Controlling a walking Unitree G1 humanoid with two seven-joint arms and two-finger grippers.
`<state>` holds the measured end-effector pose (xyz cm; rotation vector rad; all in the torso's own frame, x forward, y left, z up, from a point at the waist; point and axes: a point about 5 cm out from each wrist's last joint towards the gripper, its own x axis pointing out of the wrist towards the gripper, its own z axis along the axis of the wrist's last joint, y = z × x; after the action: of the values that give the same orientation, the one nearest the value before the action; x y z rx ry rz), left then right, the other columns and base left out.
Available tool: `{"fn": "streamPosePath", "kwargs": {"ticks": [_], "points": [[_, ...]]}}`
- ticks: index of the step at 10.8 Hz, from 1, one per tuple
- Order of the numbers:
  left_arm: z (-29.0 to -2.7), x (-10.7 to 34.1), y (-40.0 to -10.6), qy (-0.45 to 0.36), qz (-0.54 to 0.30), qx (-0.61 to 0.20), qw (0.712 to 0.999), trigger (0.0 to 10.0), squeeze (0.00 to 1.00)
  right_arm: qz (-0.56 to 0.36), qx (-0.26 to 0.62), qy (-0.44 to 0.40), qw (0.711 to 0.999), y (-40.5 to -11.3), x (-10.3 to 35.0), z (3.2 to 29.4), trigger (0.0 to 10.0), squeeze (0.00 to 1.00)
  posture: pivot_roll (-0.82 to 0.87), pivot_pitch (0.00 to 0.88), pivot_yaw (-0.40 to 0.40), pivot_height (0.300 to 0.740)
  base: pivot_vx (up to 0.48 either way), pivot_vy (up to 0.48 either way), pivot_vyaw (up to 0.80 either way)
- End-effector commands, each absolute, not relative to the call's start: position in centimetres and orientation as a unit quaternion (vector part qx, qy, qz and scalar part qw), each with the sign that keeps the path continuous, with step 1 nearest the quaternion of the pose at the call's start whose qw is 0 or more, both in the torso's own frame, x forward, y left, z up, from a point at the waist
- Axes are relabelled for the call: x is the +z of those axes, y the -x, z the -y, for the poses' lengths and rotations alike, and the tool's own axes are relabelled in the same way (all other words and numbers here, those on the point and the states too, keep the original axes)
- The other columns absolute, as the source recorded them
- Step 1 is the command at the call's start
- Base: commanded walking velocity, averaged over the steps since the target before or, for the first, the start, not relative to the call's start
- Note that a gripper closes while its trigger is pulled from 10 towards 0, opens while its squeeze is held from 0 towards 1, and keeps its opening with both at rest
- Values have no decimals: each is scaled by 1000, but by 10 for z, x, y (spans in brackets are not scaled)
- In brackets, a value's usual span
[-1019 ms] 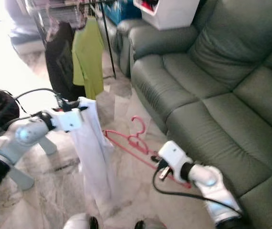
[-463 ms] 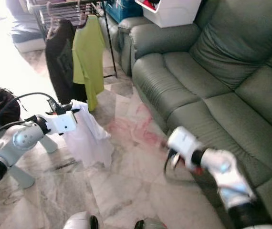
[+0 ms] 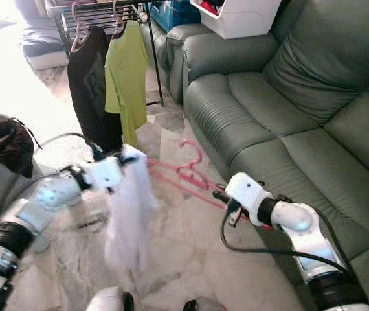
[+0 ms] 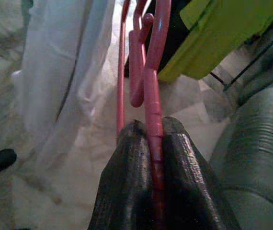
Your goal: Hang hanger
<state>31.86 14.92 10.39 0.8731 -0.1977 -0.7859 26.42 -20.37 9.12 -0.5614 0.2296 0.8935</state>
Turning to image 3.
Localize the grey robot left leg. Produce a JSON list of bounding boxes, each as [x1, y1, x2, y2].
[[85, 286, 134, 311]]

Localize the grey robot leg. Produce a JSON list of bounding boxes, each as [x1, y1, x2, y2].
[[85, 286, 134, 311], [183, 296, 228, 311]]

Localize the lime green shirt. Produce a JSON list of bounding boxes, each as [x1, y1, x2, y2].
[[103, 20, 150, 147]]

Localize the grey robot right leg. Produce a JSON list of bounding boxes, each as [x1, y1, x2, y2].
[[183, 296, 228, 311]]

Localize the dark brown clothes heap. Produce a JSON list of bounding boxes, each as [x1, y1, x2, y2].
[[0, 118, 36, 179]]

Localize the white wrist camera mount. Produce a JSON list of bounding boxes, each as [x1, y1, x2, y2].
[[84, 157, 126, 192], [224, 171, 270, 218]]

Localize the dark blue folded mattress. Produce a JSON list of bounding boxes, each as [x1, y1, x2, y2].
[[16, 0, 76, 71]]

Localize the red cloth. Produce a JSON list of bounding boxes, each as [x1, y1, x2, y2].
[[197, 0, 221, 14]]

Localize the black shirt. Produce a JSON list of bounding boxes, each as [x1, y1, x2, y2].
[[66, 25, 124, 154]]

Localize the black metal drying rack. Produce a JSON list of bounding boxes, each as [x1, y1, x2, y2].
[[45, 0, 166, 108]]

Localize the white printed shirt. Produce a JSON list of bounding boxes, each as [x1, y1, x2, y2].
[[103, 143, 163, 273]]

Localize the blue suitcase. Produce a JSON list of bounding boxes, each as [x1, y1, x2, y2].
[[148, 0, 202, 34]]

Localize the greyish mauve clothes hanger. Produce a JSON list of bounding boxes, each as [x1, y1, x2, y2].
[[111, 0, 128, 39], [69, 1, 90, 54]]

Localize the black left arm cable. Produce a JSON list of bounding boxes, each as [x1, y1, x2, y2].
[[0, 132, 105, 235]]

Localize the white plastic storage box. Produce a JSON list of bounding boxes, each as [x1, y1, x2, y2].
[[189, 0, 283, 40]]

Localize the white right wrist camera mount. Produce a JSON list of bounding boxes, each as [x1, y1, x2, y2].
[[224, 171, 270, 218]]

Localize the pink wire clothes hanger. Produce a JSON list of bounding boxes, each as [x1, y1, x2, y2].
[[145, 137, 276, 231]]

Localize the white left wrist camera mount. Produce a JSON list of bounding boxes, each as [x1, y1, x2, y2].
[[84, 157, 126, 192]]

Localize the dark green leather sofa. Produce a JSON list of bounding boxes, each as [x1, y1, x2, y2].
[[145, 0, 369, 311]]

